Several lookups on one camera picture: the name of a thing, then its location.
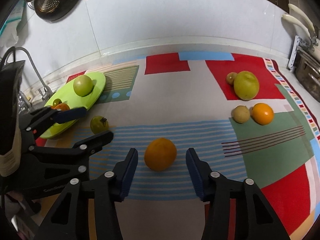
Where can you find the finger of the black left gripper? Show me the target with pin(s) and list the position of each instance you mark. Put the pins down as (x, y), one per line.
(42, 119)
(81, 149)

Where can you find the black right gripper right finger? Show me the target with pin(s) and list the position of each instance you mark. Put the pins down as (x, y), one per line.
(237, 209)

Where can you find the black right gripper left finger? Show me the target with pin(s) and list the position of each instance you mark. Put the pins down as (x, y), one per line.
(68, 217)

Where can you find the small green tomato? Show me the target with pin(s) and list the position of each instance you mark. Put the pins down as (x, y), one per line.
(57, 102)

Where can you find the green tomato with stem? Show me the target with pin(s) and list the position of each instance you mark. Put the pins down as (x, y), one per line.
(99, 124)

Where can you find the green apple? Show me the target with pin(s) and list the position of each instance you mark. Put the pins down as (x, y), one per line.
(83, 85)

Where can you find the large orange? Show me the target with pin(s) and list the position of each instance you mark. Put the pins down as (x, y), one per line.
(160, 154)

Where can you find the larger orange on plate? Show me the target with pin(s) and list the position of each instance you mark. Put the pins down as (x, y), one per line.
(62, 107)

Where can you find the lime green plate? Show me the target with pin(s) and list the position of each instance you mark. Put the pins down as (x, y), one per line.
(67, 95)

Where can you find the white teal paper package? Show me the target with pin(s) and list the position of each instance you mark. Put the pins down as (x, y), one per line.
(9, 35)

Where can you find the colourful patterned table mat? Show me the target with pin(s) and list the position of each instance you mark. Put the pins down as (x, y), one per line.
(185, 98)

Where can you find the small tan round fruit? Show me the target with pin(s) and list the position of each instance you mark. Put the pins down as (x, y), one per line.
(241, 114)

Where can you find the small bright orange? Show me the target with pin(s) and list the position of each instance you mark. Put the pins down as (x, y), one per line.
(262, 113)

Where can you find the large yellow-green citrus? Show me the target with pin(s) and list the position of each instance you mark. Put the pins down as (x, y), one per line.
(246, 85)

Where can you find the small brown-green fruit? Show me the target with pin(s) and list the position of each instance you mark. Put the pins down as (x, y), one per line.
(230, 78)

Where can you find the black frying pan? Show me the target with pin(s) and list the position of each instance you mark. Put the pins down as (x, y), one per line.
(60, 2)

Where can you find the stainless steel pot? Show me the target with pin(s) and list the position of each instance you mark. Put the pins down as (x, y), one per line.
(307, 73)

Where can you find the white metal rack bracket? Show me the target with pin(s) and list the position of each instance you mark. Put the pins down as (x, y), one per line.
(290, 65)

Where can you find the cream pan handle lower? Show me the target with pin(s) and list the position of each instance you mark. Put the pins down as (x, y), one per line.
(296, 22)

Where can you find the cream pan handle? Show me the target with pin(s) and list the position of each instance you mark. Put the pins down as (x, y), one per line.
(296, 22)
(303, 15)

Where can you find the cream pan handle upper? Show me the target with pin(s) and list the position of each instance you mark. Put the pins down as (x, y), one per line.
(303, 15)

